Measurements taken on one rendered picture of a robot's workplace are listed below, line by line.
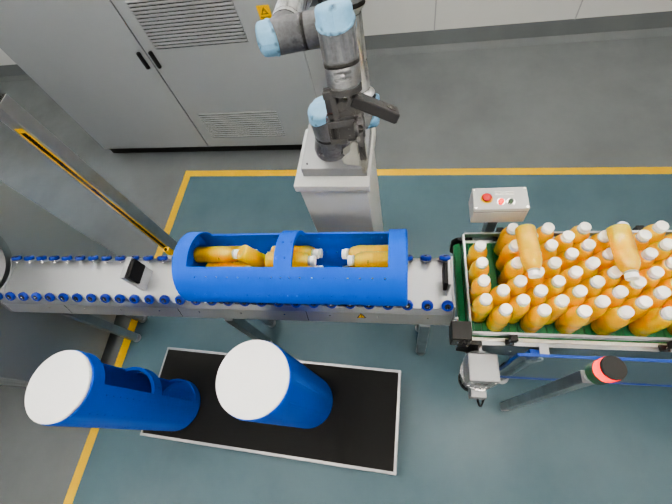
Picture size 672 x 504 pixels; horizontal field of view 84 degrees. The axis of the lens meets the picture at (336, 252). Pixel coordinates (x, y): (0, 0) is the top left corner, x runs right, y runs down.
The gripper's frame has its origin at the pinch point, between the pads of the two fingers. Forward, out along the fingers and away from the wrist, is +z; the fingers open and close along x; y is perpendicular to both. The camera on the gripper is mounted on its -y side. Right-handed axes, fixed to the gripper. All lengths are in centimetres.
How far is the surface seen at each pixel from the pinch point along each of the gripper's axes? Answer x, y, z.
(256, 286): -8, 46, 46
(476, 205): -37, -38, 44
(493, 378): 10, -36, 88
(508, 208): -35, -49, 45
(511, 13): -293, -125, 37
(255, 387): 18, 49, 71
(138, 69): -189, 156, 5
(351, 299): -4, 12, 54
